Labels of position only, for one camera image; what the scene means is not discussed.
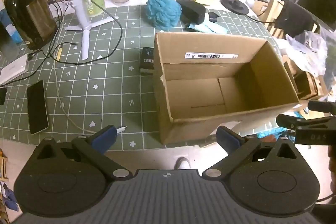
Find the long white charging cable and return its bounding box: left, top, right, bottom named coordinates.
left=54, top=47, right=128, bottom=134

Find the black cloth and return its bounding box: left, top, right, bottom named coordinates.
left=276, top=0, right=315, bottom=37

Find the black kettle base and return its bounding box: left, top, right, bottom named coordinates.
left=220, top=0, right=250, bottom=14

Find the blue white carton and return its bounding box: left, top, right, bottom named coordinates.
left=0, top=9, right=24, bottom=46

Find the green checkered tablecloth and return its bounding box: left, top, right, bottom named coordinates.
left=0, top=0, right=286, bottom=151

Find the wooden chair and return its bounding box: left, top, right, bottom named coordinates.
left=259, top=0, right=321, bottom=39

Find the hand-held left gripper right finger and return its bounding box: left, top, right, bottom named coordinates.
left=202, top=126, right=302, bottom=182

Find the blue bath loofah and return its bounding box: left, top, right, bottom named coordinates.
left=146, top=0, right=182, bottom=30

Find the white phone gimbal tripod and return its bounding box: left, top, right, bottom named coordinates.
left=38, top=0, right=119, bottom=60

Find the thin black cable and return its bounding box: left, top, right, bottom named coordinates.
left=0, top=0, right=124, bottom=88

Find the green label jar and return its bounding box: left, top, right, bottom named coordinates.
left=83, top=0, right=106, bottom=16

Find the small black box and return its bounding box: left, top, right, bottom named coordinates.
left=139, top=47, right=155, bottom=75

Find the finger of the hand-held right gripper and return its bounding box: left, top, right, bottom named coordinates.
left=276, top=114, right=336, bottom=131
left=308, top=100, right=336, bottom=116

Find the plain brown cardboard box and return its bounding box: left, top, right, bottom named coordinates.
left=283, top=56, right=328, bottom=101

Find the black kettle base cable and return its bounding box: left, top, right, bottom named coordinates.
left=245, top=0, right=286, bottom=24

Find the black smartphone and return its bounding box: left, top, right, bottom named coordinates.
left=27, top=80, right=49, bottom=135

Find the clear plastic bag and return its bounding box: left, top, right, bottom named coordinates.
left=285, top=30, right=336, bottom=77

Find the green wet wipes pack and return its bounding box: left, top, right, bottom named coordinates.
left=187, top=22, right=227, bottom=35

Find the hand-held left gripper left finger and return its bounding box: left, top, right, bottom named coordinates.
left=34, top=125, right=133, bottom=182

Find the grey slipper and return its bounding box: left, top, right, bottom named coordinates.
left=175, top=157, right=192, bottom=170

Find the black electric kettle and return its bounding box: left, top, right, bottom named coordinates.
left=3, top=0, right=59, bottom=51

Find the cardboard box with barcode label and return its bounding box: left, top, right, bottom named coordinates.
left=153, top=32, right=300, bottom=144

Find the white power bank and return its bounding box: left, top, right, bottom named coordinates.
left=0, top=53, right=29, bottom=85

